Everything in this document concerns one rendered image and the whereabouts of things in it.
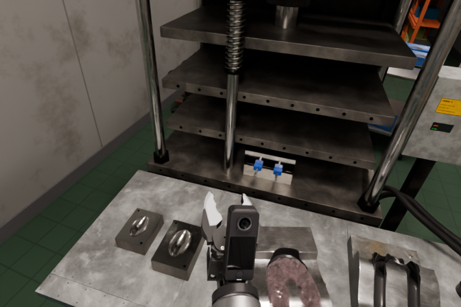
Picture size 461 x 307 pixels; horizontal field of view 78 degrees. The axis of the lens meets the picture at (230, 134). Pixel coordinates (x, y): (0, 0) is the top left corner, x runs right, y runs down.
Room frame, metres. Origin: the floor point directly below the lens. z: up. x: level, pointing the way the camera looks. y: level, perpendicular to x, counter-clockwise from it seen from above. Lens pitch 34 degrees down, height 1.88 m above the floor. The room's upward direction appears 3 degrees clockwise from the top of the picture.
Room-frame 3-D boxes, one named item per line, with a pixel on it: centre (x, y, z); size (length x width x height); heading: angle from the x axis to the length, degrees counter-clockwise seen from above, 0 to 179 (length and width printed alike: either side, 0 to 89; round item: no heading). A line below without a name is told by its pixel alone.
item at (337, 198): (1.50, -0.25, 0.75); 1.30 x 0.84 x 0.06; 75
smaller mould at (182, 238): (0.69, 0.18, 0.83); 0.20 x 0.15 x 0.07; 165
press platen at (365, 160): (1.55, -0.26, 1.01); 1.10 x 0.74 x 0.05; 75
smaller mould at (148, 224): (0.76, 0.37, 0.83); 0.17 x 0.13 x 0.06; 165
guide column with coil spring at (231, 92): (1.22, 0.00, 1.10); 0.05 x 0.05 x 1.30
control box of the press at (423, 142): (1.13, -0.99, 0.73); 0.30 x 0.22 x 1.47; 75
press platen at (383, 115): (1.55, -0.26, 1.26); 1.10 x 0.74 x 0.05; 75
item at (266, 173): (1.41, -0.28, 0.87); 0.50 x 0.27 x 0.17; 165
